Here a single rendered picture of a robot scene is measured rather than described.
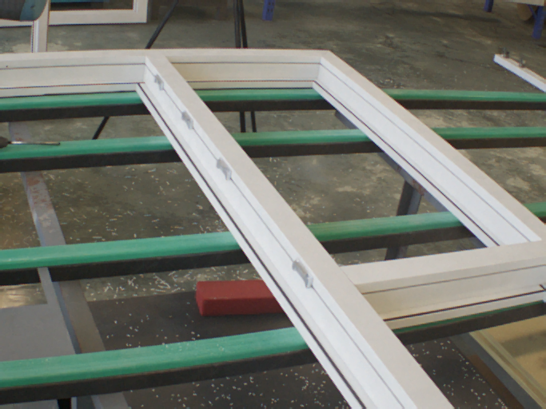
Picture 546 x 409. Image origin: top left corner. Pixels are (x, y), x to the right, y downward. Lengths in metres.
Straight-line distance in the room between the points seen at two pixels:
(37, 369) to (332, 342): 0.36
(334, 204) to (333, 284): 2.23
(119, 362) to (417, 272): 0.41
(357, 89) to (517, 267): 0.67
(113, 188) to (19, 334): 2.15
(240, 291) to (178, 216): 1.49
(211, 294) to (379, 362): 0.63
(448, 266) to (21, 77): 0.96
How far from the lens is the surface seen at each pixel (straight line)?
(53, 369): 0.94
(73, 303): 1.11
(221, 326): 1.49
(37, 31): 3.76
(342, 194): 3.33
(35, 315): 1.04
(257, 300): 1.51
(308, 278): 1.04
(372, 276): 1.06
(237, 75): 1.80
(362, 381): 0.96
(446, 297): 1.15
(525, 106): 2.23
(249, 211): 1.21
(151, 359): 0.97
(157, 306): 1.52
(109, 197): 3.07
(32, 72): 1.67
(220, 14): 5.45
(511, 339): 1.57
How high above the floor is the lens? 1.49
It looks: 28 degrees down
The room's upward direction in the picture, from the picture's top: 9 degrees clockwise
